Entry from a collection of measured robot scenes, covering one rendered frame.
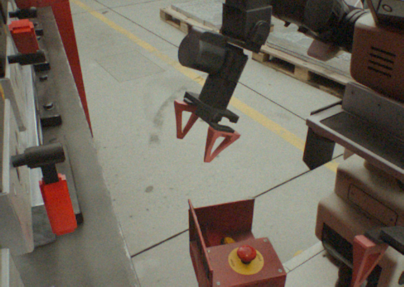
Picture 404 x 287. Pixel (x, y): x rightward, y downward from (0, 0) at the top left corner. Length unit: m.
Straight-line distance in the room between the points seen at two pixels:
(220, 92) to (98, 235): 0.35
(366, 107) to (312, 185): 1.52
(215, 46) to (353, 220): 0.51
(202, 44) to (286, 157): 1.89
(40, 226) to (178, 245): 1.22
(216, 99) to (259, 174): 1.63
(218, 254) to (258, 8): 0.49
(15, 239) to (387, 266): 0.76
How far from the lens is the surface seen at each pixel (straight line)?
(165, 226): 2.00
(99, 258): 0.74
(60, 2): 2.35
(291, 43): 3.61
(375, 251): 0.55
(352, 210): 0.97
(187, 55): 0.67
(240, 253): 0.82
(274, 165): 2.40
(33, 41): 0.45
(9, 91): 0.48
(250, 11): 0.68
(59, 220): 0.38
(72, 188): 0.85
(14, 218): 0.31
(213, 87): 0.71
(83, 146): 1.02
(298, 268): 1.50
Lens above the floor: 1.43
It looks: 34 degrees down
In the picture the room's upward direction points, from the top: straight up
